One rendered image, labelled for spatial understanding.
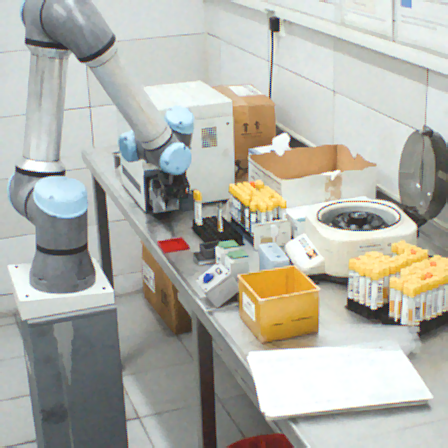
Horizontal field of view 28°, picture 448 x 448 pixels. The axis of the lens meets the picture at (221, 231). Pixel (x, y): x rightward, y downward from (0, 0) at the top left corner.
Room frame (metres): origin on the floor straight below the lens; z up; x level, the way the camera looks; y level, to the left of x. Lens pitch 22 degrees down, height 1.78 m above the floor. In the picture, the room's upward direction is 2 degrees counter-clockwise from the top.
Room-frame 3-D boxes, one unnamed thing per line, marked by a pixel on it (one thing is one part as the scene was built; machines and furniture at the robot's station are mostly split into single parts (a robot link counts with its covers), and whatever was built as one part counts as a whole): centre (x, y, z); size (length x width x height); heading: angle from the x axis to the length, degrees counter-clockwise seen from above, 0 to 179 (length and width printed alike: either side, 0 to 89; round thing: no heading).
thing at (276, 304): (1.70, -0.11, 0.93); 0.13 x 0.13 x 0.10; 18
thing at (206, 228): (2.20, 0.01, 0.93); 0.17 x 0.09 x 0.11; 19
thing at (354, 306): (1.78, -0.36, 0.89); 0.17 x 0.09 x 0.02; 126
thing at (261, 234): (2.21, -0.10, 0.91); 0.20 x 0.10 x 0.07; 19
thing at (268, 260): (1.86, -0.11, 0.92); 0.10 x 0.07 x 0.10; 14
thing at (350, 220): (2.01, -0.33, 0.97); 0.15 x 0.15 x 0.07
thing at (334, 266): (2.00, -0.31, 0.94); 0.30 x 0.24 x 0.12; 100
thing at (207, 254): (2.06, 0.02, 0.89); 0.09 x 0.05 x 0.04; 107
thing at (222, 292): (1.82, -0.01, 0.92); 0.13 x 0.07 x 0.08; 109
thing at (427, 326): (1.70, -0.42, 0.89); 0.17 x 0.09 x 0.02; 126
